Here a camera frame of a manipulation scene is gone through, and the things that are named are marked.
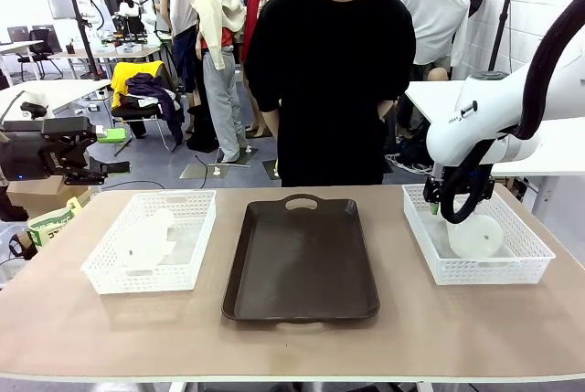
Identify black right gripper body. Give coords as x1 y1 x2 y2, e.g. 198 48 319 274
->
422 175 495 205

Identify translucent plastic conical flask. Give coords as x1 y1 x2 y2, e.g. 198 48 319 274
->
117 207 178 270
446 213 505 260

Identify mannequin red vest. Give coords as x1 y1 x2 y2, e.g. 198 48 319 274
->
227 0 267 63

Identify white side table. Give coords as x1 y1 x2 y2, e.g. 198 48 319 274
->
0 78 113 122

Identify grey mannequin base plate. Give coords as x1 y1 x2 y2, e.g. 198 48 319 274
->
179 162 230 181

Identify black chair with clothes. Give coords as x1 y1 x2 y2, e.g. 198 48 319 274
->
111 101 180 154

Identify mannequin white tank top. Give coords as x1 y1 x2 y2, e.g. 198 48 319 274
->
158 0 200 108

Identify dark brown serving tray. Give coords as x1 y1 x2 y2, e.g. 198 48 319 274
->
220 194 381 323

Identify mannequin cream jacket grey trousers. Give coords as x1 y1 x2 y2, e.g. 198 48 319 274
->
188 0 250 164

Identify background workbench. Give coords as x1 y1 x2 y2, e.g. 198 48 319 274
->
48 39 176 79

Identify person torso black sweater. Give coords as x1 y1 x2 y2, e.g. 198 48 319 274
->
245 0 417 188

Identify black corrugated cable hose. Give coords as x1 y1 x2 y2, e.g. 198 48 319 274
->
439 0 585 225

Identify yellow garment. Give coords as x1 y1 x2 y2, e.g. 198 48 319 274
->
110 60 165 109

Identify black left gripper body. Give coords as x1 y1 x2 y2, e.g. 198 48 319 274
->
0 116 99 182

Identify black object on side table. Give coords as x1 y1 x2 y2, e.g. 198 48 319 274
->
19 101 49 120

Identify white perforated plastic basket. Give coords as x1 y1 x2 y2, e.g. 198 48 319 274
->
401 183 557 286
80 189 218 295

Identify black office chair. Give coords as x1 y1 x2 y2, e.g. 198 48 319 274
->
16 27 66 80

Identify cardboard box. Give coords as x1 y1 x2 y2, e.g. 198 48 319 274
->
5 174 91 220

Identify green and white bag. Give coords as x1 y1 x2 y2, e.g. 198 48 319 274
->
27 196 84 252

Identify black tripod stand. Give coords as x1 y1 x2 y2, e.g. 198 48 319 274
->
63 0 109 81

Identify black tall light stand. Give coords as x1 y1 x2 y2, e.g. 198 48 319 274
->
485 0 521 82

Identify purple garment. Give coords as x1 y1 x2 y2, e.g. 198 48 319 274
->
124 72 185 146

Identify mannequin white shirt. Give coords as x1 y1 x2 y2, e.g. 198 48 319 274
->
396 0 472 67

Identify person right forearm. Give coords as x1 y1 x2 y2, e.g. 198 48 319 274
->
257 106 281 137

